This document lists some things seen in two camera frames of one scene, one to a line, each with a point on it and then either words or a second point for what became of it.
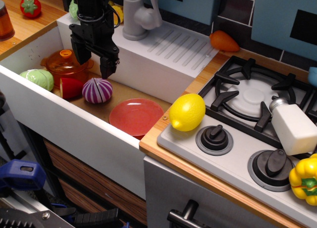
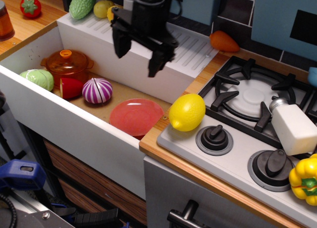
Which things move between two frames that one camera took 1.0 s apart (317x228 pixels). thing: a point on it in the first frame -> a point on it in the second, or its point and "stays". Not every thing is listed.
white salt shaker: (296, 129) stays
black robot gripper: (98, 20) -> (147, 23)
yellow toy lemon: (186, 112) stays
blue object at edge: (312, 75) stays
